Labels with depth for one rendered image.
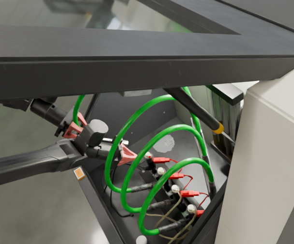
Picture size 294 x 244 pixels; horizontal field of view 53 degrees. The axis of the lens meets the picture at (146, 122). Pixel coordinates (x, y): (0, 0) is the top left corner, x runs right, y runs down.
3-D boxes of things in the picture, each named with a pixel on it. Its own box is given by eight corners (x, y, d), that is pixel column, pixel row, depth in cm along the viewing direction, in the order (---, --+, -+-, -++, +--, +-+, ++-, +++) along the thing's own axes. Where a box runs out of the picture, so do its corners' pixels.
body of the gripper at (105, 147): (124, 150, 92) (102, 145, 88) (111, 171, 97) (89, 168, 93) (120, 135, 96) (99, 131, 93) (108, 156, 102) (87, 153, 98)
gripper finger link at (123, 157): (143, 160, 97) (117, 155, 92) (133, 174, 101) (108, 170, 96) (138, 144, 102) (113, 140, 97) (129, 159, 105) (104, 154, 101)
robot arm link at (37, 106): (32, 105, 98) (24, 111, 93) (41, 88, 96) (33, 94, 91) (51, 116, 99) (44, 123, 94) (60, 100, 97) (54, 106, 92)
